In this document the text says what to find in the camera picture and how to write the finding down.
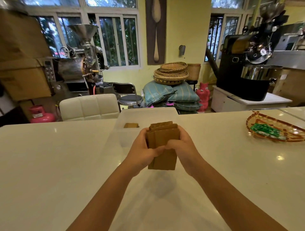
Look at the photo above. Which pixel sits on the person's right hand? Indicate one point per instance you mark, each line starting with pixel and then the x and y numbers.
pixel 185 148

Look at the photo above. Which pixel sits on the person's left hand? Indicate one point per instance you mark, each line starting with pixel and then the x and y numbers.
pixel 140 150

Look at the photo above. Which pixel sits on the person's right thumb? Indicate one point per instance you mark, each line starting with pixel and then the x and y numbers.
pixel 172 144

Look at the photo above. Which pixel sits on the person's left thumb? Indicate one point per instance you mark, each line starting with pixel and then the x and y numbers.
pixel 156 150

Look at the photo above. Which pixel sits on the stack of brown paper bags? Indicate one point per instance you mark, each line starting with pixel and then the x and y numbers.
pixel 163 142

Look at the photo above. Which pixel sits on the person's right forearm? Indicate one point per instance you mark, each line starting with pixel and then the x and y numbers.
pixel 236 200

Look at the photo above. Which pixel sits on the person's left forearm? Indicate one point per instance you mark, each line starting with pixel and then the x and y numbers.
pixel 104 200

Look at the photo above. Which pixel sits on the white plastic tub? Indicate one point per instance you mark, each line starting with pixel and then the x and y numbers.
pixel 145 123

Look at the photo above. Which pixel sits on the blue striped sack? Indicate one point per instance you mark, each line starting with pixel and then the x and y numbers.
pixel 188 106
pixel 185 92
pixel 157 92

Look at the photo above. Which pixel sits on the pink gas cylinder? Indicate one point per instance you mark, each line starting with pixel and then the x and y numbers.
pixel 203 96
pixel 40 114

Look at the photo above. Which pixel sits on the black metal stool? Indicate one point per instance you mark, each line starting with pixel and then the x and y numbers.
pixel 129 95

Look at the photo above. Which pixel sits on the stack of woven flat baskets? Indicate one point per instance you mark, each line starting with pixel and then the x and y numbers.
pixel 171 73

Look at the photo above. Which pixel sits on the tall woven basket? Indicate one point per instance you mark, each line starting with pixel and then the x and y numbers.
pixel 194 71

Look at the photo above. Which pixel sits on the white padded chair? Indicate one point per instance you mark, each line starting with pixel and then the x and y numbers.
pixel 89 107

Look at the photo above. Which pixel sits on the white cabinet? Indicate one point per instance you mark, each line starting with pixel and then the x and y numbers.
pixel 247 102

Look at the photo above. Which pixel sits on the green packets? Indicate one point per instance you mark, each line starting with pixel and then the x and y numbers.
pixel 268 130

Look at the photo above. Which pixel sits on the black coffee roaster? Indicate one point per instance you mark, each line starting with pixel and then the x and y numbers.
pixel 250 64

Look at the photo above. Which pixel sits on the woven orange tray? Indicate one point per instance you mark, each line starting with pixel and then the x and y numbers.
pixel 283 129

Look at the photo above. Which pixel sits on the silver coffee roaster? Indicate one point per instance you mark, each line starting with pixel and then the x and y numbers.
pixel 76 64

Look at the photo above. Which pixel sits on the large cardboard box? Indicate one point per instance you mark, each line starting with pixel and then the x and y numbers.
pixel 22 57

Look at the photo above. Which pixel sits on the grey wall lamp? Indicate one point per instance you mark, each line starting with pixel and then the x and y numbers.
pixel 182 50

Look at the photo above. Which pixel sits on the wooden spoon wall art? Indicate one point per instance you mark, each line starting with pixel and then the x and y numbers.
pixel 156 31

